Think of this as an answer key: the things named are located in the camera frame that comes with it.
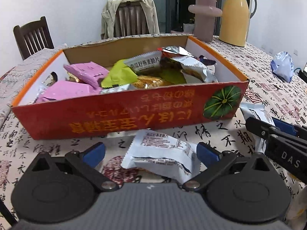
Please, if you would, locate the pink snack packet small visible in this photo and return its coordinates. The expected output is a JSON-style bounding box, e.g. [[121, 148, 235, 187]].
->
[[64, 62, 109, 89]]

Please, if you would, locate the dark wooden chair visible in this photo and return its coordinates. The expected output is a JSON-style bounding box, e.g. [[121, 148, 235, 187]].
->
[[13, 16, 54, 60]]

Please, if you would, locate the calligraphy tablecloth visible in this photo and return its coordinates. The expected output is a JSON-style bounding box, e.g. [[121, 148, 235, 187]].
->
[[0, 33, 307, 230]]

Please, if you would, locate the white grey snack packet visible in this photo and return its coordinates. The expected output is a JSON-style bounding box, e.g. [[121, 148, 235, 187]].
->
[[171, 56, 218, 84]]

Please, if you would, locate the silver foil snack packet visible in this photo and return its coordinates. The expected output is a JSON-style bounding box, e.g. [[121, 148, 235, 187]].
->
[[157, 46, 194, 58]]

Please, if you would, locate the pink snack packet large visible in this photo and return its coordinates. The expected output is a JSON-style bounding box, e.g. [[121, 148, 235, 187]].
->
[[35, 80, 102, 103]]

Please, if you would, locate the orange gold snack packet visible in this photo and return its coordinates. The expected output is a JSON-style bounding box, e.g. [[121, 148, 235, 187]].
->
[[67, 72, 84, 84]]

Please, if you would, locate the pink glass vase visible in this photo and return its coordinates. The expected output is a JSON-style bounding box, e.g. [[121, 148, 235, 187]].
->
[[188, 0, 222, 42]]

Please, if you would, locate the wooden chair with jacket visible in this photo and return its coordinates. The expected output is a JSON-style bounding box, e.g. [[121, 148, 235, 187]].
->
[[114, 2, 149, 37]]

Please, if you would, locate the patterned folded cloth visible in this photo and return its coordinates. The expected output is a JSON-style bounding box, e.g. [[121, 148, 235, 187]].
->
[[0, 44, 68, 126]]

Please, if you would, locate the blue white plastic bag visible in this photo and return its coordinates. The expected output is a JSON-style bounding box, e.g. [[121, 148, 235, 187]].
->
[[271, 51, 294, 83]]

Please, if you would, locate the yellow thermos jug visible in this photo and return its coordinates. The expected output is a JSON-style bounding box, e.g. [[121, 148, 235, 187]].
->
[[219, 0, 257, 47]]

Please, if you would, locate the beige jacket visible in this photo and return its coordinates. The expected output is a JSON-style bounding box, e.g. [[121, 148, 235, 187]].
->
[[100, 0, 160, 39]]

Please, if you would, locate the red orange cardboard box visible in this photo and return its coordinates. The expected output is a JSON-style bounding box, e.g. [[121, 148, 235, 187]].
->
[[12, 34, 249, 140]]

